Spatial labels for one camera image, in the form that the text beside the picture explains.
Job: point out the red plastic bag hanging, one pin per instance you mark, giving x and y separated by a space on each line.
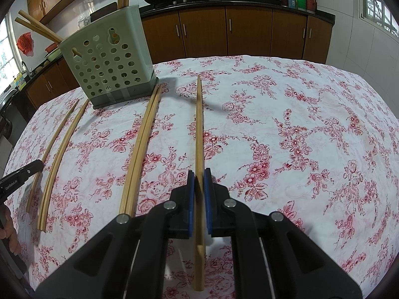
25 44

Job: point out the floral red white tablecloth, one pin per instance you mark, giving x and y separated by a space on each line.
311 141

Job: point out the barred window right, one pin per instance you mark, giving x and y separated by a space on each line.
378 12

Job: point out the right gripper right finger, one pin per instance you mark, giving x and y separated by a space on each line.
272 257

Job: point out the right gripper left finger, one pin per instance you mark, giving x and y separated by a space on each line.
127 258

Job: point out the green perforated utensil holder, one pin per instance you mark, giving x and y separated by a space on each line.
110 58

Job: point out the green basin with red lid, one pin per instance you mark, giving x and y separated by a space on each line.
53 52

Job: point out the yellow detergent bottle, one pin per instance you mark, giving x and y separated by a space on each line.
20 81

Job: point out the person left hand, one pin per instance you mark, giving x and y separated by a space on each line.
9 233

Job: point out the brown lower kitchen cabinets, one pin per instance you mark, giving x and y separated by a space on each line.
211 28

